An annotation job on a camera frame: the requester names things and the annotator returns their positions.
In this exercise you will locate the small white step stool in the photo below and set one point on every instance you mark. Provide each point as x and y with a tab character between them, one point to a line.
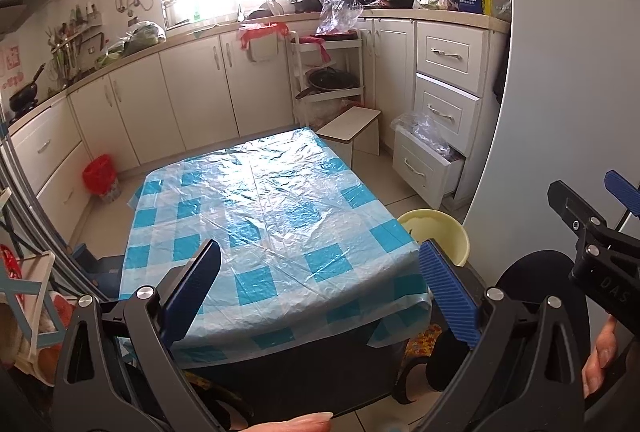
354	129

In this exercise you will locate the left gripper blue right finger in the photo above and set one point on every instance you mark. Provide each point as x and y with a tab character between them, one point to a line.
454	301

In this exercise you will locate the clear plastic bag on rack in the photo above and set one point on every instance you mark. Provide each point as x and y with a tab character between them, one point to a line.
338	16

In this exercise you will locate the white refrigerator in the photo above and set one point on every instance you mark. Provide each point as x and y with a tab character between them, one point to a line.
570	112

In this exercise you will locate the red bag hanging bin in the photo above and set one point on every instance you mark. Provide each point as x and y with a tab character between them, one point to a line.
260	42

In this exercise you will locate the blue checkered plastic tablecloth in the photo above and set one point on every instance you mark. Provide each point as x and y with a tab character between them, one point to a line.
307	251

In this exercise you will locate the range hood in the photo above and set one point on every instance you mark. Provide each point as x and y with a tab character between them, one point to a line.
13	13

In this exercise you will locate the red floor trash bin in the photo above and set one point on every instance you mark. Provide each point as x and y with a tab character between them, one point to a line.
101	179

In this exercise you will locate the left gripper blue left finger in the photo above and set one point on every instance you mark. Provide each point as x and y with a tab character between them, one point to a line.
183	291

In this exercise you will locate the person right hand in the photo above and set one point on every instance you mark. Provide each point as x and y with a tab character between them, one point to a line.
603	353

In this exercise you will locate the open bottom drawer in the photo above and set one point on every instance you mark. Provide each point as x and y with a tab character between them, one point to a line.
431	175

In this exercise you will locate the yellow plastic trash bucket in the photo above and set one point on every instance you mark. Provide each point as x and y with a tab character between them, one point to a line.
449	234

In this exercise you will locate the black pan on rack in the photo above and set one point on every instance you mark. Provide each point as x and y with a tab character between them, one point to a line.
327	79

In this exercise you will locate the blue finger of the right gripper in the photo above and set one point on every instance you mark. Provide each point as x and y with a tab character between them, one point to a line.
623	191

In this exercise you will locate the black wok on stove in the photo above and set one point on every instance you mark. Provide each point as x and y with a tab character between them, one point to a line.
26	98

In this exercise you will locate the clear plastic bag in drawer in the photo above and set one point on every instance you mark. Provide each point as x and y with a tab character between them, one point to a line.
415	127

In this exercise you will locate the white storage rack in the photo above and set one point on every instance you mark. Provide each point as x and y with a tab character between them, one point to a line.
307	52

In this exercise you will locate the person left hand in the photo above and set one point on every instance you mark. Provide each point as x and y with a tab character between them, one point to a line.
316	422

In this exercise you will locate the blue box on counter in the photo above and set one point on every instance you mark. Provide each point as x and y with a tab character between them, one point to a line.
471	6

